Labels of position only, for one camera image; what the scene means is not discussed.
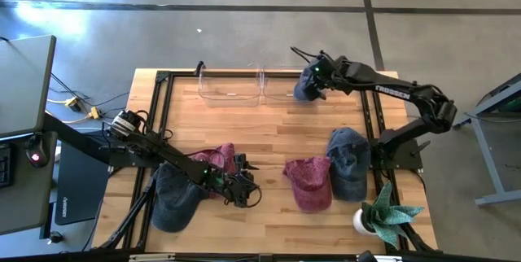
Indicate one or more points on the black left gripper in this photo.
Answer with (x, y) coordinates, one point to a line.
(234, 189)

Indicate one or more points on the black keyboard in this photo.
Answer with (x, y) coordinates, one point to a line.
(5, 168)

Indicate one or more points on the clear plastic bin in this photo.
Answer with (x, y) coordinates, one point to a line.
(228, 91)
(277, 91)

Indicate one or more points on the black aluminium frame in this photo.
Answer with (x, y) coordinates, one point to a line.
(179, 74)

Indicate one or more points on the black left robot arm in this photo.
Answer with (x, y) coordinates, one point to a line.
(179, 160)

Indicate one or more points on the black computer mouse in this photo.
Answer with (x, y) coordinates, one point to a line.
(36, 154)

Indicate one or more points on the maroon cap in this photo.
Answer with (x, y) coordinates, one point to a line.
(309, 184)
(221, 152)

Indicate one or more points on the black caster wheel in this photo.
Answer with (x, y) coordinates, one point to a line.
(55, 237)

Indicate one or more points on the small black clamp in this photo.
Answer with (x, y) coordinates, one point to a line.
(199, 68)

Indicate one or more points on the black support strut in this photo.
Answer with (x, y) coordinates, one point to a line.
(73, 136)

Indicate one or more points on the dark navy cap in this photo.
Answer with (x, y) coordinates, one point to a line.
(175, 205)

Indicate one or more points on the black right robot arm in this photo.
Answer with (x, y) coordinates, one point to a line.
(390, 91)

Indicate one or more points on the blue denim cap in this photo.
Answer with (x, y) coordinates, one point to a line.
(300, 87)
(348, 164)

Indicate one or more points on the grey metal table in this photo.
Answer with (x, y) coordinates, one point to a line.
(500, 198)

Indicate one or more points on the silver aluminium bracket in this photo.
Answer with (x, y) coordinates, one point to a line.
(152, 258)
(390, 258)

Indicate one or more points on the potted snake plant white pot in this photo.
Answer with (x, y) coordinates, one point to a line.
(386, 217)

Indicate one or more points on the yellow power plug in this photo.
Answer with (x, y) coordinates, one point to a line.
(95, 112)
(73, 103)

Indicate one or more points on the black closed laptop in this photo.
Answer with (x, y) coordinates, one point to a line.
(81, 189)

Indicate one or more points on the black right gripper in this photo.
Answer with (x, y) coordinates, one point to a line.
(327, 75)

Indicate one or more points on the grey computer desk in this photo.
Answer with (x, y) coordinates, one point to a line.
(24, 205)

